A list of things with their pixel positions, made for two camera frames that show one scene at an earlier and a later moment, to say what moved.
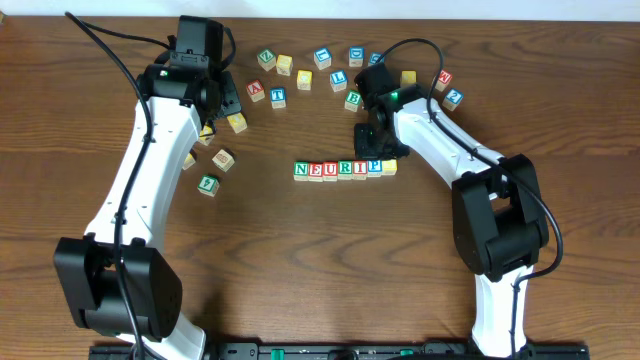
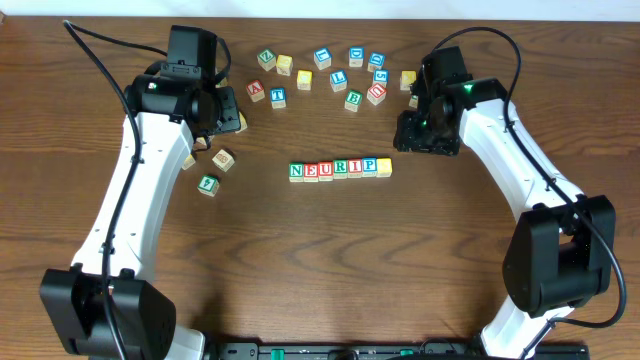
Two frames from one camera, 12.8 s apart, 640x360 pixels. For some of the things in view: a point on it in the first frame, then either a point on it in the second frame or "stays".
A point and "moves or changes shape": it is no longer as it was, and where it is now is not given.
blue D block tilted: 374,56 stays
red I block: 360,169 moves or changes shape
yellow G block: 188,161 stays
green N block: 301,170 moves or changes shape
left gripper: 228,95 -> 228,114
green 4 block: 208,185 stays
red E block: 315,171 moves or changes shape
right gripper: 367,141 -> 417,138
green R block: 345,170 moves or changes shape
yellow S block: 389,167 moves or changes shape
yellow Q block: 304,79 stays
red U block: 330,171 moves or changes shape
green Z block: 266,59 stays
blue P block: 375,168 moves or changes shape
